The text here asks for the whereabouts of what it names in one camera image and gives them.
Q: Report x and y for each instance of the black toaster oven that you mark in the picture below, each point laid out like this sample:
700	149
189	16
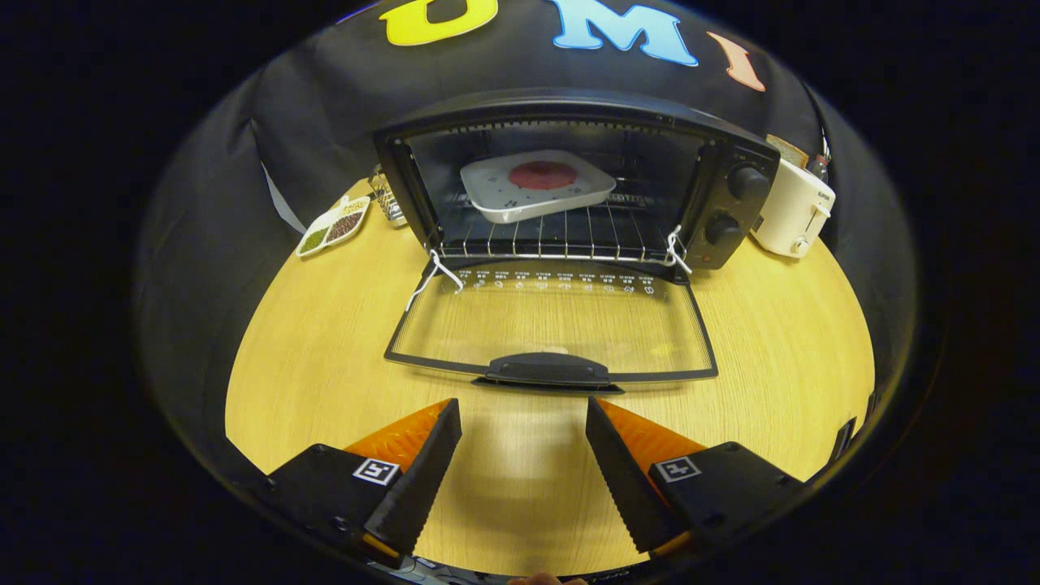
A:
569	104

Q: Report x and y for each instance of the white square plate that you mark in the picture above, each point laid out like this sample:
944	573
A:
487	183

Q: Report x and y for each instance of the pink round meat slice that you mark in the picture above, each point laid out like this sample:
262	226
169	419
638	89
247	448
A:
543	175

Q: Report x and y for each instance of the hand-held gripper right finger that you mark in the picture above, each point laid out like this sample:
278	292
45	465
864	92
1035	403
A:
621	479

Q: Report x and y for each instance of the brown bread slice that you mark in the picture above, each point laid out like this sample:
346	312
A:
786	151

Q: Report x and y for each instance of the shiny metal holder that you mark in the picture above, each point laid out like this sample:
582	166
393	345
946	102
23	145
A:
390	199

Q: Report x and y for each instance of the white bread toaster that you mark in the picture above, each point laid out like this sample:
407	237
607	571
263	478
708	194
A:
792	211

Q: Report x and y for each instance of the divided dish of beans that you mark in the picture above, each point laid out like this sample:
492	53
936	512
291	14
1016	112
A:
329	231

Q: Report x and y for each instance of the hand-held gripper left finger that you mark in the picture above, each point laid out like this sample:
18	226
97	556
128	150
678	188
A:
422	479

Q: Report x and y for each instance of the clear bottle red label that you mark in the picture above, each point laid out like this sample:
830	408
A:
817	168

